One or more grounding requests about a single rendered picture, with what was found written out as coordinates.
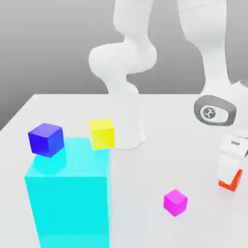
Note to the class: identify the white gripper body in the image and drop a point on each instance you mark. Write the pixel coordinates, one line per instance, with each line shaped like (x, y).
(228, 162)

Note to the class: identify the small red cube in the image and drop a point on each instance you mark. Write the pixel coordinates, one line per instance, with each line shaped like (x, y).
(235, 184)

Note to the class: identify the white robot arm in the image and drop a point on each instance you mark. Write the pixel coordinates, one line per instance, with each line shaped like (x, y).
(124, 58)

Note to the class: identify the small magenta cube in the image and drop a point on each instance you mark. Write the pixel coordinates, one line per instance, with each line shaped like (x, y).
(175, 203)

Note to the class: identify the small yellow cube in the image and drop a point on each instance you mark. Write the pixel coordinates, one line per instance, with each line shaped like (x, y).
(101, 133)

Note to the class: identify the small blue cube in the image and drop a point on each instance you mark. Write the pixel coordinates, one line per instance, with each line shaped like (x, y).
(45, 140)

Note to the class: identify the large cyan box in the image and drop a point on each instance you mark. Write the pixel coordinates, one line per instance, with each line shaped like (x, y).
(67, 203)

